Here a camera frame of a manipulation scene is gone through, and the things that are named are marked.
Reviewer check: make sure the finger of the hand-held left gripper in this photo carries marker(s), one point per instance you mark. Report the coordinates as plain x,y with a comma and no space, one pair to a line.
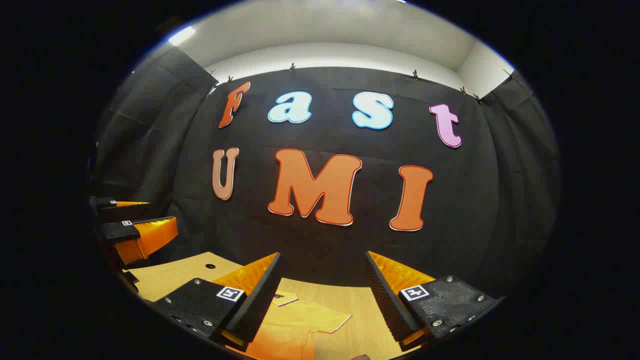
145,235
120,203

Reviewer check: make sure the black backdrop cloth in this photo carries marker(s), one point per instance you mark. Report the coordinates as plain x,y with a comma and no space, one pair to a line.
350,240

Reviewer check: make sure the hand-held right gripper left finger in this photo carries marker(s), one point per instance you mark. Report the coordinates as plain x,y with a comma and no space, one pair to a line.
262,305

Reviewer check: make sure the orange T-shirt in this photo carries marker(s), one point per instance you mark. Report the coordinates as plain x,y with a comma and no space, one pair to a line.
295,325

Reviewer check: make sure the ceiling light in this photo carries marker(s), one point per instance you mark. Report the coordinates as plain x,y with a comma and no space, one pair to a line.
181,35

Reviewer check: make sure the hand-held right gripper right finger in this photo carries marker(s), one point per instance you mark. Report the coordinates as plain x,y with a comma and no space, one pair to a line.
387,310

